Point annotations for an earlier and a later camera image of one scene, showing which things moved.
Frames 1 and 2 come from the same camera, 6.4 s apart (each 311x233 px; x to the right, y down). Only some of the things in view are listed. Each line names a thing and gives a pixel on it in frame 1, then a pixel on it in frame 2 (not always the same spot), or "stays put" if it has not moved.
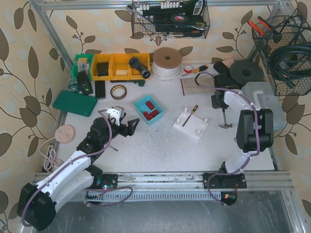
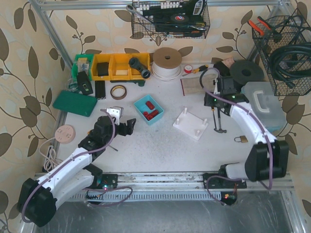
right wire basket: [272, 34] stays put
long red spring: [149, 105] stays put
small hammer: [226, 125] → [219, 129]
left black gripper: [121, 128] stays put
